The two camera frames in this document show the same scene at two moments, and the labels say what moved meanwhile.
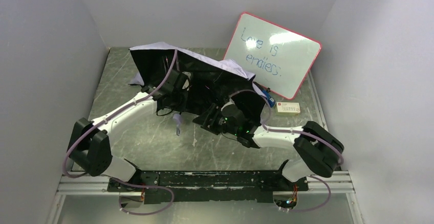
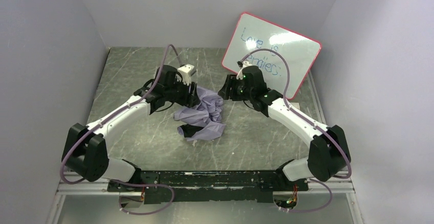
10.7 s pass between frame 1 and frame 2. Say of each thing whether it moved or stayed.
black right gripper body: moved
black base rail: stayed
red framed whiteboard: stayed
